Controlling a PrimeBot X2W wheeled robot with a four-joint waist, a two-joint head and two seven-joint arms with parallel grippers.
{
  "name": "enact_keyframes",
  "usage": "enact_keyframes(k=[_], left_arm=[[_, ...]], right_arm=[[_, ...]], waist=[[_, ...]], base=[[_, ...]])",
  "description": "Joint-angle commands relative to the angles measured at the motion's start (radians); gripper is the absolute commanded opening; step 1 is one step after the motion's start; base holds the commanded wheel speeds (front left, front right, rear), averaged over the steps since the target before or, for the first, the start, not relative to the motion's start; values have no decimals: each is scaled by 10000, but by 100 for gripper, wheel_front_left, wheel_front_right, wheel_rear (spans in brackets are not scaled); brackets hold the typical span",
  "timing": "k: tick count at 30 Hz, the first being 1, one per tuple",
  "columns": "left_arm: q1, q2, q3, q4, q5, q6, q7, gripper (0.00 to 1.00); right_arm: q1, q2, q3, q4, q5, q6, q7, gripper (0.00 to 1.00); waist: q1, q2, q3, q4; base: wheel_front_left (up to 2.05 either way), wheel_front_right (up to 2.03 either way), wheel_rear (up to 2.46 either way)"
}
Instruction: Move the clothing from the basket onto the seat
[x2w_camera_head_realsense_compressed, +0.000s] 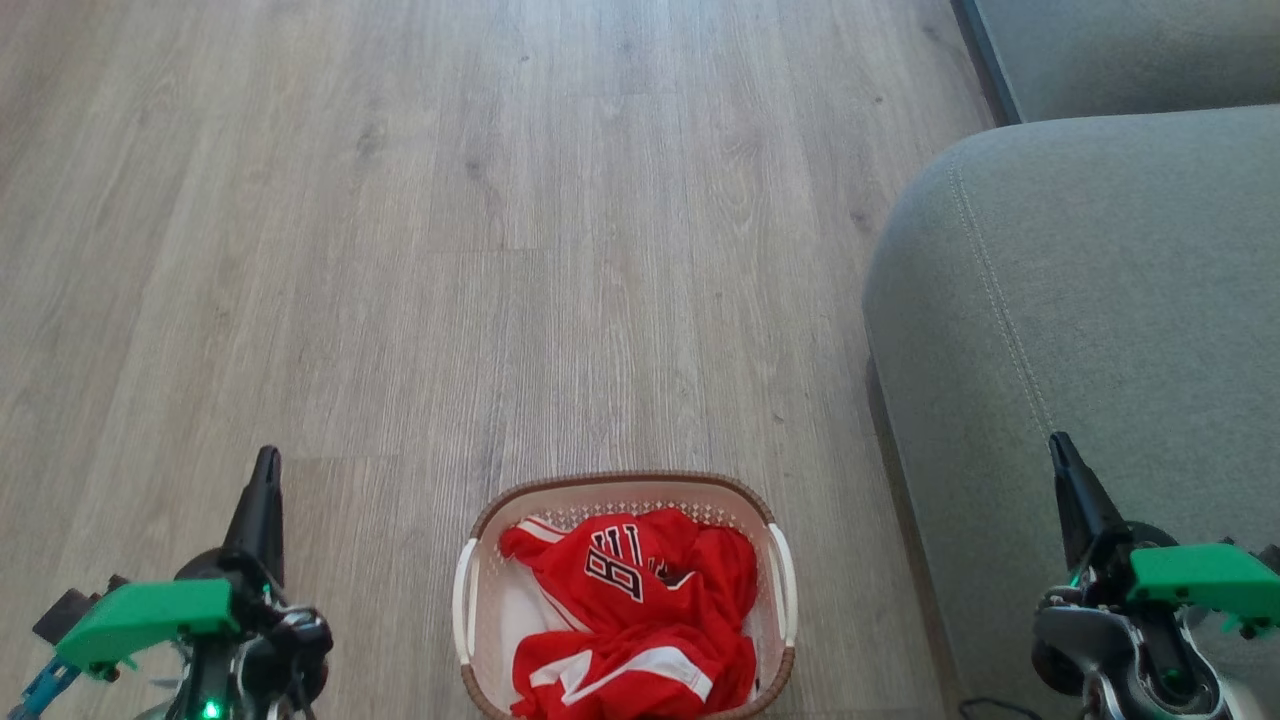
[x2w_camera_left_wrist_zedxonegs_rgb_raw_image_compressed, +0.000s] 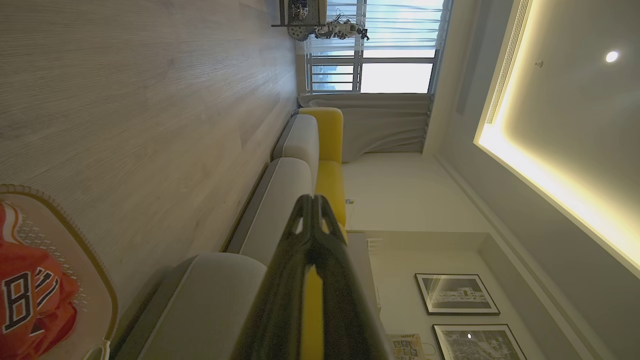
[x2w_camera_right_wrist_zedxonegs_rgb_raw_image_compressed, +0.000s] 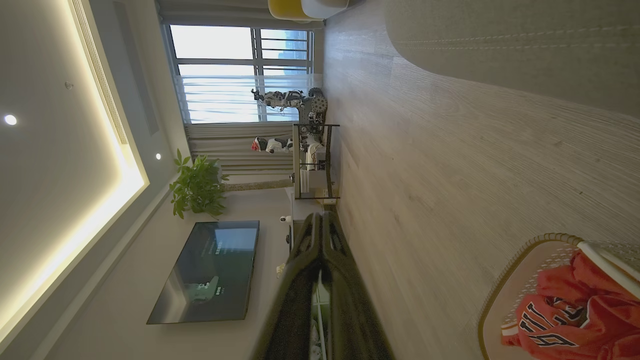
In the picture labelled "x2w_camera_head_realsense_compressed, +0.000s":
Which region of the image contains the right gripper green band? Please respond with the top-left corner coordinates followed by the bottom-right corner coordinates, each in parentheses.
top-left (1030, 432), bottom-right (1280, 720)

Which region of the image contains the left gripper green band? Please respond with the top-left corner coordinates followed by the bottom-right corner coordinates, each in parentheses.
top-left (55, 446), bottom-right (334, 720)

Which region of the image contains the red jersey with black number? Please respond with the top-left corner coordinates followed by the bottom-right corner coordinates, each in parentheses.
top-left (499, 507), bottom-right (759, 641)

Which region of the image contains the red garment with white stripes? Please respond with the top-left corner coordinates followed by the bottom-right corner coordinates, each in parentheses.
top-left (509, 590), bottom-right (759, 720)

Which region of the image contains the grey fabric sofa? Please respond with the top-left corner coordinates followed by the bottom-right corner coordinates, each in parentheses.
top-left (862, 0), bottom-right (1280, 720)

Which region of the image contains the white laundry basket brown rim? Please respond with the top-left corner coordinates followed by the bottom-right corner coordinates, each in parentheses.
top-left (452, 471), bottom-right (799, 720)

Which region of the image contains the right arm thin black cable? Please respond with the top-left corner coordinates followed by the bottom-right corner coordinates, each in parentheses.
top-left (958, 696), bottom-right (1051, 720)

